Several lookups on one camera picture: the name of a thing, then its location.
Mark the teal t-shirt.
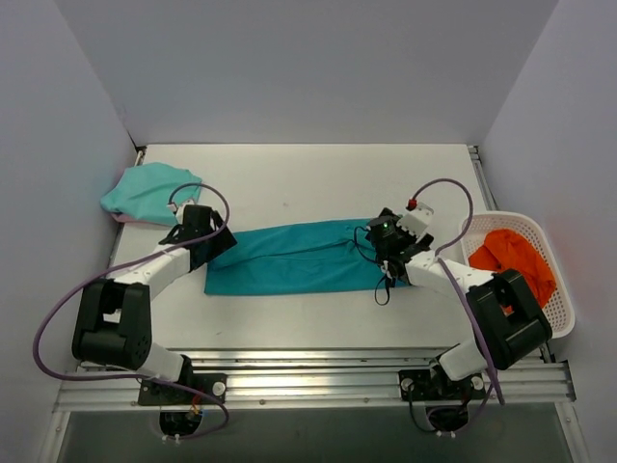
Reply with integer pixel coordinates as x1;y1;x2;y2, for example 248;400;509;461
204;219;397;296

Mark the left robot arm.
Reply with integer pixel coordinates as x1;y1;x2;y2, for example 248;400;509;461
71;204;236;406

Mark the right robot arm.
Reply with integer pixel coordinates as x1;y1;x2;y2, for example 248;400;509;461
365;205;552;398

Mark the mint green folded t-shirt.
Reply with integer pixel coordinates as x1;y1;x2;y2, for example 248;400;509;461
100;162;201;227

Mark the pink folded t-shirt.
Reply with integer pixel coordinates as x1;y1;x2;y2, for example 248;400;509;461
111;213;155;225

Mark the orange t-shirt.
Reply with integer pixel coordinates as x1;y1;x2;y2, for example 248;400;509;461
469;229;556;309

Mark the white perforated plastic basket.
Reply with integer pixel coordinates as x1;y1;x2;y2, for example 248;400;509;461
460;211;576;339

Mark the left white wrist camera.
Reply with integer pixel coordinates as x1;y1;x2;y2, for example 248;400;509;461
167;203;185;217

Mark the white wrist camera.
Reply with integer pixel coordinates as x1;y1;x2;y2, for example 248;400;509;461
396;198;434;240
167;203;185;217

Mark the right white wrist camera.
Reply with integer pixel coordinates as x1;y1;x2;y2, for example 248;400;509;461
396;198;434;240

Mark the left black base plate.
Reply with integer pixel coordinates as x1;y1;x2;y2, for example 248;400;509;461
137;372;228;406

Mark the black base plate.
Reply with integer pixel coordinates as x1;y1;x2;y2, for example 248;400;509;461
397;368;486;403
137;372;228;406

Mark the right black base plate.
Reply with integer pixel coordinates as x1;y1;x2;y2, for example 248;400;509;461
397;368;486;403

